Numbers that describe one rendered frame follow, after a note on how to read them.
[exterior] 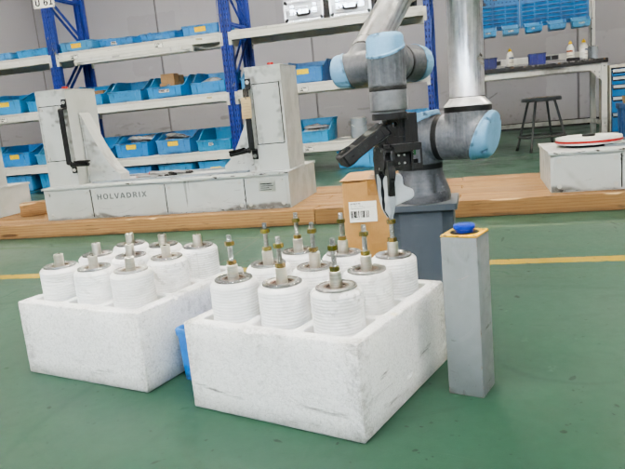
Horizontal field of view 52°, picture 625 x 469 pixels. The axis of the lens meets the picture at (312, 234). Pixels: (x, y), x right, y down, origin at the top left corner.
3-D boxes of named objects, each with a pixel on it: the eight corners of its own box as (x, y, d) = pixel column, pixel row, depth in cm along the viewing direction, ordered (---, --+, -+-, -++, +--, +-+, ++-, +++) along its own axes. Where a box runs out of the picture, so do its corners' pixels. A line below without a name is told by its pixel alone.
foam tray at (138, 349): (142, 320, 192) (134, 261, 188) (251, 331, 172) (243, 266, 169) (30, 371, 159) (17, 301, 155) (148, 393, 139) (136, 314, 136)
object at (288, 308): (325, 372, 124) (317, 281, 120) (283, 387, 119) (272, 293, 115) (299, 358, 132) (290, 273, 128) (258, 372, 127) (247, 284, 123)
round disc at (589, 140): (551, 145, 331) (551, 134, 330) (616, 140, 323) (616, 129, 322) (558, 150, 302) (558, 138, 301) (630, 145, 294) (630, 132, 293)
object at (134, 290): (141, 337, 155) (130, 263, 151) (172, 341, 150) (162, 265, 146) (112, 352, 147) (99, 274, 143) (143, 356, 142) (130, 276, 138)
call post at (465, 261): (460, 379, 132) (453, 229, 126) (495, 383, 128) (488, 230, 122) (448, 393, 126) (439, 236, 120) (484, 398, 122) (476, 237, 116)
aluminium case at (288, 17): (298, 28, 615) (296, 6, 612) (336, 22, 604) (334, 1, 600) (283, 23, 576) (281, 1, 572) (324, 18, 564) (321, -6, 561)
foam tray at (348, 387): (299, 340, 163) (292, 270, 159) (447, 359, 142) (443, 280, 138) (194, 406, 131) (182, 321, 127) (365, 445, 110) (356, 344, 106)
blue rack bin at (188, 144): (178, 151, 679) (175, 130, 675) (211, 148, 670) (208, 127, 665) (155, 155, 631) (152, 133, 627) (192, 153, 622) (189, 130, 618)
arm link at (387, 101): (376, 91, 124) (363, 93, 132) (377, 115, 125) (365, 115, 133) (412, 87, 126) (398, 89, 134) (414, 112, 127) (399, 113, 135)
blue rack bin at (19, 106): (21, 114, 714) (18, 95, 710) (51, 112, 705) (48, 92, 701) (-10, 116, 667) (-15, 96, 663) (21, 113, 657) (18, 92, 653)
